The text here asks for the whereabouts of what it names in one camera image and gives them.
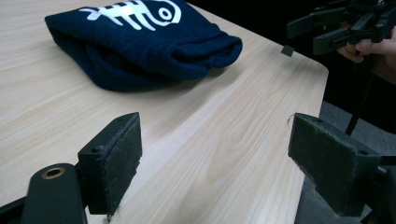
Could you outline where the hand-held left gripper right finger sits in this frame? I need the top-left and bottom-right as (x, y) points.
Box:
(287, 112), (383, 217)

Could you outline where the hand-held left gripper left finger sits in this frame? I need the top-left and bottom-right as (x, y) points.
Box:
(77, 112), (144, 217)

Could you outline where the navy garment white print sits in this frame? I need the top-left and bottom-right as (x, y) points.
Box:
(44, 0), (244, 92)

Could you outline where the small black square tag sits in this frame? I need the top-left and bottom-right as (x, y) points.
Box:
(280, 44), (295, 58)

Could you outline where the black stand pole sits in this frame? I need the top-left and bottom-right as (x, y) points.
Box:
(345, 69), (376, 137)

